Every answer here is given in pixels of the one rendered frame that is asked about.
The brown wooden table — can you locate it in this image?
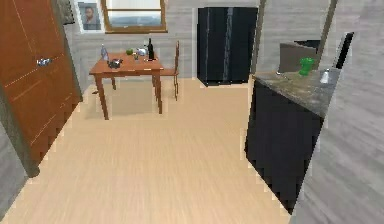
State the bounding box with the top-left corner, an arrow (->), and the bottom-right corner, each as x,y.
88,52 -> 165,121

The clear glass bottle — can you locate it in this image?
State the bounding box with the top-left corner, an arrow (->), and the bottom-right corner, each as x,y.
100,44 -> 110,62

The black fridge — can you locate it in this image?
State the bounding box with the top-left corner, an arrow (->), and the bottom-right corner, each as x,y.
196,6 -> 259,87

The green spray bottle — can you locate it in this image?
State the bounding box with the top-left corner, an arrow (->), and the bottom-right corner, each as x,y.
298,57 -> 316,77

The wooden framed window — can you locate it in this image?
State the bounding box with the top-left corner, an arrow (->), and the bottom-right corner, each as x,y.
100,0 -> 168,34

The white salt shaker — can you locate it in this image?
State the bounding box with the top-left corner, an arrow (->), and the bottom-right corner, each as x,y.
319,68 -> 331,85

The brown wooden room door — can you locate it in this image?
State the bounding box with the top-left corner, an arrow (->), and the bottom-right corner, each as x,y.
0,0 -> 83,165

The black pan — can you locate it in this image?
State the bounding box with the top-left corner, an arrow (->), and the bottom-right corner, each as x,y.
107,58 -> 124,70

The black kitchen counter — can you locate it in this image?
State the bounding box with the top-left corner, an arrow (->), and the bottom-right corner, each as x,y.
244,68 -> 342,215

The dark wine bottle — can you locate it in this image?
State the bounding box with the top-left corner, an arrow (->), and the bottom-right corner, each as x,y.
147,37 -> 156,61

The brown wooden chair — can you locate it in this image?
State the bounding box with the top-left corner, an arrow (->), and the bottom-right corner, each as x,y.
160,40 -> 181,102

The framed portrait picture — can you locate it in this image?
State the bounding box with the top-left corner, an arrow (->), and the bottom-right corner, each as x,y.
74,0 -> 106,34

